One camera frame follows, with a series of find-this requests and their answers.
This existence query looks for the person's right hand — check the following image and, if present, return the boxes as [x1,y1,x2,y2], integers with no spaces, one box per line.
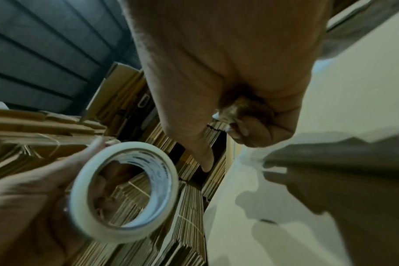
[117,0,332,174]

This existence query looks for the person's left hand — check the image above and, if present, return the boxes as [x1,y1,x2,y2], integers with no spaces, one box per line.
[0,138,131,266]

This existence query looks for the clear tape roll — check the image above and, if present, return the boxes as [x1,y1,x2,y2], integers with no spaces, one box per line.
[68,141,181,244]

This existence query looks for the stacks of flat cardboard bundles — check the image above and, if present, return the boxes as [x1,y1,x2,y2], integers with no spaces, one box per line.
[0,62,240,266]

